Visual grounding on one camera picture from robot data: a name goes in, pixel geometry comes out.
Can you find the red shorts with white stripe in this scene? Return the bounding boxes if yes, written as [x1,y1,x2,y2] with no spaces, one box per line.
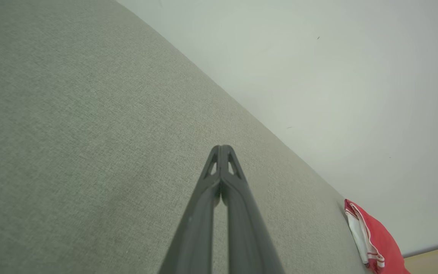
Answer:
[344,199,412,274]

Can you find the grey fabric sofa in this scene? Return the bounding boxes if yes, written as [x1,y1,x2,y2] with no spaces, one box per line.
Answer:
[0,0,375,274]

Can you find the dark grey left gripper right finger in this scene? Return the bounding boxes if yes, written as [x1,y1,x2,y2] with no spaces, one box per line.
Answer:
[222,145,284,274]

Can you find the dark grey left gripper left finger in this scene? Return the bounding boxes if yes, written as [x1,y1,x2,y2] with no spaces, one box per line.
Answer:
[159,145,223,274]

